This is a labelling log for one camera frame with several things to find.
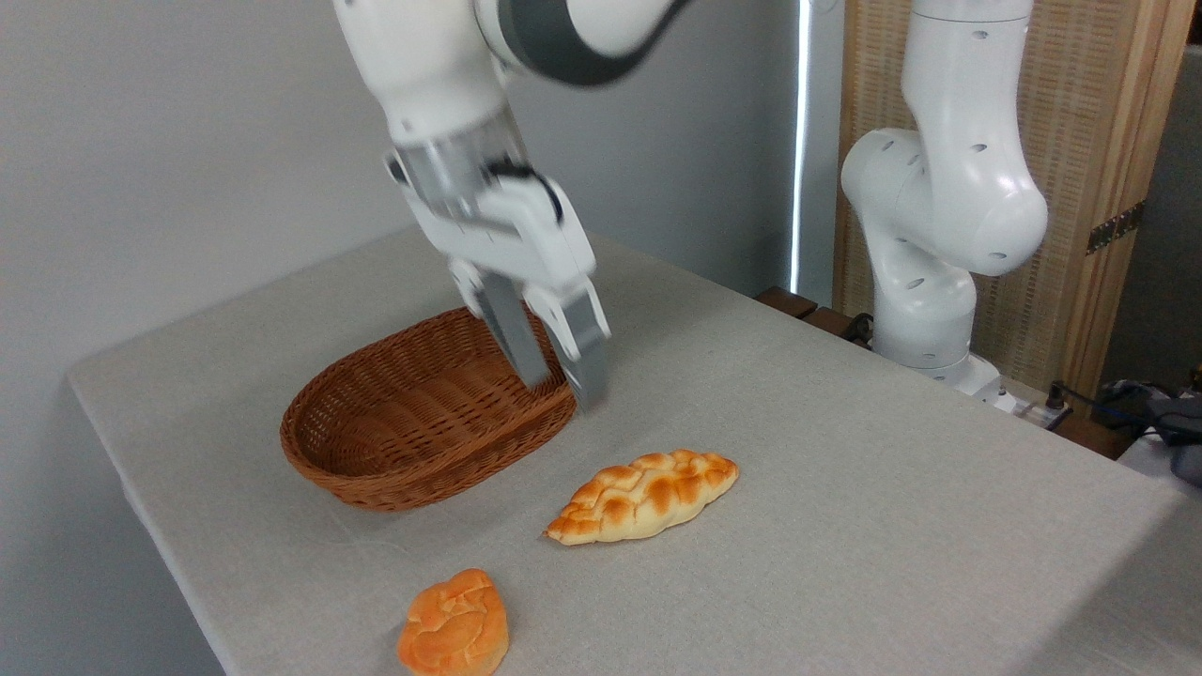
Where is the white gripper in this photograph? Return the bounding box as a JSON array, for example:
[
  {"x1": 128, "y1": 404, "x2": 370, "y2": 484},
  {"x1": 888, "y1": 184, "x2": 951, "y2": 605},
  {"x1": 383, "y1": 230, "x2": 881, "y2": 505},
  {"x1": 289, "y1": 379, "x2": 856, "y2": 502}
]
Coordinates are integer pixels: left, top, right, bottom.
[{"x1": 399, "y1": 174, "x2": 613, "y2": 414}]

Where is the braided golden bread loaf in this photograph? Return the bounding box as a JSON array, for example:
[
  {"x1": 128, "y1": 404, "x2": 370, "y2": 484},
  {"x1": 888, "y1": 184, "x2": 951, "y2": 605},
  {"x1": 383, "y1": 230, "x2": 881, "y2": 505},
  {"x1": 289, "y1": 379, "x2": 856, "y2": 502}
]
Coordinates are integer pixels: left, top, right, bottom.
[{"x1": 545, "y1": 449, "x2": 740, "y2": 546}]

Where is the round orange bread roll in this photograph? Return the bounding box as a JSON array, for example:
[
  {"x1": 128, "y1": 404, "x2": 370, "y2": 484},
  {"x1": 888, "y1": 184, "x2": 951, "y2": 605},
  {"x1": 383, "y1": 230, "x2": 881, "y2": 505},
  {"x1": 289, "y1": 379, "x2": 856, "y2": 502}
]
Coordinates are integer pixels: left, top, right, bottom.
[{"x1": 396, "y1": 568, "x2": 510, "y2": 676}]

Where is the brown wicker oval basket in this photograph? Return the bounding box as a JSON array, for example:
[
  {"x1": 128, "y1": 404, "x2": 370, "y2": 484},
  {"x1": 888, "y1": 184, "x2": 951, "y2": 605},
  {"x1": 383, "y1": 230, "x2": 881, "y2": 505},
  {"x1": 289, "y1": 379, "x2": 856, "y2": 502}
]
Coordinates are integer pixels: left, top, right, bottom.
[{"x1": 280, "y1": 305, "x2": 578, "y2": 513}]

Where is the dark brown wooden block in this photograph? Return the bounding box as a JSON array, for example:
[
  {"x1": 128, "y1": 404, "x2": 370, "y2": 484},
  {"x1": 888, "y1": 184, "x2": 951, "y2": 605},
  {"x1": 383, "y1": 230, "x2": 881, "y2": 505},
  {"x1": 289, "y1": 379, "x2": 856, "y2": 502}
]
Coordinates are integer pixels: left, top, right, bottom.
[
  {"x1": 756, "y1": 286, "x2": 819, "y2": 320},
  {"x1": 803, "y1": 307, "x2": 876, "y2": 350}
]

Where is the grey fabric tablecloth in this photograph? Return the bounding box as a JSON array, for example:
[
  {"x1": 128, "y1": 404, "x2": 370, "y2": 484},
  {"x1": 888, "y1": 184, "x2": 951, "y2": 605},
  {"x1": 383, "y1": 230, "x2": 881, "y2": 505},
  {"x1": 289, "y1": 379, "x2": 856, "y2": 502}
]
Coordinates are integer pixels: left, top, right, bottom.
[{"x1": 66, "y1": 214, "x2": 1202, "y2": 676}]

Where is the dark metal screen hinge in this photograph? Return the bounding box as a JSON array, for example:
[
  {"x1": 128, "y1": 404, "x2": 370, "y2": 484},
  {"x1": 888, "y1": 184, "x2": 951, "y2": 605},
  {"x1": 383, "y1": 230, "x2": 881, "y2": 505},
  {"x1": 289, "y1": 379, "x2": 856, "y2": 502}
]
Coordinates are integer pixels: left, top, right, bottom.
[{"x1": 1086, "y1": 201, "x2": 1146, "y2": 256}]

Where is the grey blue bag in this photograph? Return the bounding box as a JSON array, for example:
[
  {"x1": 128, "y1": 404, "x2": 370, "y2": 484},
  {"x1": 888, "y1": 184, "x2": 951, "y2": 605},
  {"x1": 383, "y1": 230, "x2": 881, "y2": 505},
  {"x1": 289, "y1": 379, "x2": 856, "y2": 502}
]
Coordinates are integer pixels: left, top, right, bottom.
[{"x1": 1099, "y1": 378, "x2": 1202, "y2": 487}]

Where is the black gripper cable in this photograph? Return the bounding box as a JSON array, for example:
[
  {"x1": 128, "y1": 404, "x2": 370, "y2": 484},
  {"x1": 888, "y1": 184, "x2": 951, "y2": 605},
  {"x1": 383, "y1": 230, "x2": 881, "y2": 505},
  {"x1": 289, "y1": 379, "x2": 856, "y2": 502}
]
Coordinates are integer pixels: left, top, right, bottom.
[{"x1": 484, "y1": 161, "x2": 564, "y2": 226}]

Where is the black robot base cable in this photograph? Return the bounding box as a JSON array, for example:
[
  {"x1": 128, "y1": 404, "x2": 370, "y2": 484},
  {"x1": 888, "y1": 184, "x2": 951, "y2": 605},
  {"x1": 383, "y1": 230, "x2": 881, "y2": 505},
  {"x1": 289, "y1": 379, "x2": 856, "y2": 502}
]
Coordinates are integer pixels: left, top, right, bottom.
[{"x1": 1045, "y1": 379, "x2": 1202, "y2": 442}]

